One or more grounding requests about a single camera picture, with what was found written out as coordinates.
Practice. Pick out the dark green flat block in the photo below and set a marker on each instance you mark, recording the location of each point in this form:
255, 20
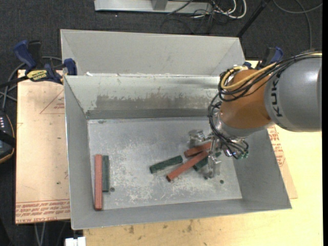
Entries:
105, 173
201, 165
166, 164

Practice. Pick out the red-brown flat block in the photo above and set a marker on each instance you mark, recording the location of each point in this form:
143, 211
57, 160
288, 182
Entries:
196, 150
185, 167
98, 183

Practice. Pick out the grey metal bin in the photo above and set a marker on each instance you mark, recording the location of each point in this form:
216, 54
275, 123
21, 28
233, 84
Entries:
143, 140

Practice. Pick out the brown cardboard board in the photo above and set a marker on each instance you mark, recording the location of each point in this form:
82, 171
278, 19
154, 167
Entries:
41, 142

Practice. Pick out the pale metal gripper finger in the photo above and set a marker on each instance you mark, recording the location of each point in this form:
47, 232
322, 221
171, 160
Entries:
214, 167
196, 136

